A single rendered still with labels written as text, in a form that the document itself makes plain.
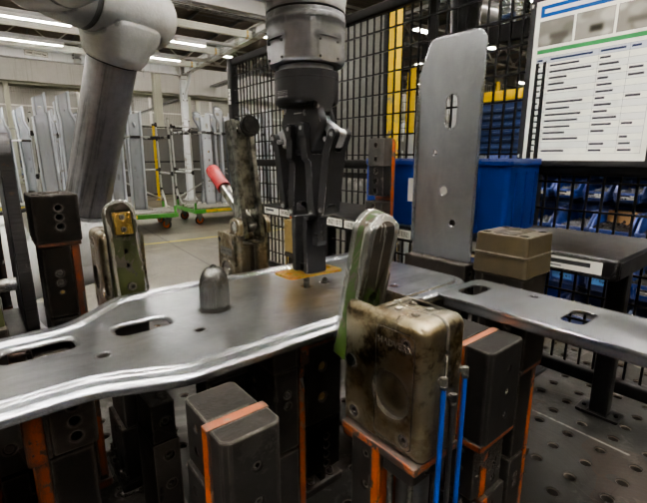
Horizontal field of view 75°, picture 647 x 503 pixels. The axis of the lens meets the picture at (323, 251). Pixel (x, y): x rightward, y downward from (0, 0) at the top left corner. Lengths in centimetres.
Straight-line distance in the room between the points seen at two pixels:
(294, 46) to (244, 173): 22
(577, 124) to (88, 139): 99
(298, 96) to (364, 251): 21
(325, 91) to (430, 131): 27
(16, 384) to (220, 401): 15
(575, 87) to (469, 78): 28
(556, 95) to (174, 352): 80
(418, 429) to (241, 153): 46
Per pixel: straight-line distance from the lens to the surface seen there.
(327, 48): 50
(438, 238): 72
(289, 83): 50
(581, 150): 91
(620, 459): 87
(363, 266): 35
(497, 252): 63
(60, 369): 40
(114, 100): 106
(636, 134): 89
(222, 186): 70
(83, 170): 112
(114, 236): 59
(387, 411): 37
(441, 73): 73
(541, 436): 86
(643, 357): 46
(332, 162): 48
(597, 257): 68
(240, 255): 64
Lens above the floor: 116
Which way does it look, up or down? 13 degrees down
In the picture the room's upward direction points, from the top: straight up
